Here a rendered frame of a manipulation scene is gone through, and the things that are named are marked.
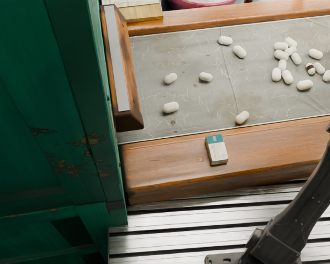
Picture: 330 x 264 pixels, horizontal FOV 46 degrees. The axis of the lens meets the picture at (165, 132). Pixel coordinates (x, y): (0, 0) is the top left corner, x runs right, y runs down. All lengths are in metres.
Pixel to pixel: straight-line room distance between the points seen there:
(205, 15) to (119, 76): 0.35
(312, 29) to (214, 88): 0.34
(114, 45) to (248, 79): 0.34
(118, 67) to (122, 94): 0.07
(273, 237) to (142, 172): 0.28
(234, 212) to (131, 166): 0.26
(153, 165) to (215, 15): 0.45
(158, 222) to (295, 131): 0.36
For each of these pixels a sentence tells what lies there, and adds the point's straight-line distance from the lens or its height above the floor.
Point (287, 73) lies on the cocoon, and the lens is 0.98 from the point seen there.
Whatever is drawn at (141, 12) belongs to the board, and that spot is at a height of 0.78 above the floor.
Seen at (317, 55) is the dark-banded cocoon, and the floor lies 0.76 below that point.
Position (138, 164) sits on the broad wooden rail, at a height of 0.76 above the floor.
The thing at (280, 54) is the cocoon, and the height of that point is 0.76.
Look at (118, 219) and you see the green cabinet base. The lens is 0.81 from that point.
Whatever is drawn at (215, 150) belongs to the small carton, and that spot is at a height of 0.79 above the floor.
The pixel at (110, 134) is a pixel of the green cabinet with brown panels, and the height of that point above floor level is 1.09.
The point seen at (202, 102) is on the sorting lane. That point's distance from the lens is 0.91.
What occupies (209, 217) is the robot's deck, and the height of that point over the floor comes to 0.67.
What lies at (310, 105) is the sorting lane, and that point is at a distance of 0.97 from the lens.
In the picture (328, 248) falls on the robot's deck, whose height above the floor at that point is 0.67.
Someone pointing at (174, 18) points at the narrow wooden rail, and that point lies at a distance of 1.03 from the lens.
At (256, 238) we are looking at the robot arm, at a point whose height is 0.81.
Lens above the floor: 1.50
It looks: 62 degrees down
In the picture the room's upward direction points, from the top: 4 degrees clockwise
